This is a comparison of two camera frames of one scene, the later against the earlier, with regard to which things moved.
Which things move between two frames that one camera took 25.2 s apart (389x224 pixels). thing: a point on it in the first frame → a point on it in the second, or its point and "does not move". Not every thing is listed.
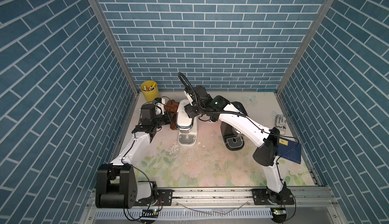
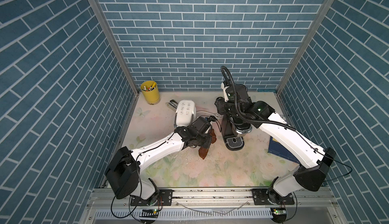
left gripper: x=167 y=117 → x=208 y=138
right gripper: x=188 y=109 → x=220 y=103
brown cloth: x=171 y=107 → x=203 y=151
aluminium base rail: x=317 y=206 does not move
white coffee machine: x=187 y=134 does not move
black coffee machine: x=234 y=139 does not move
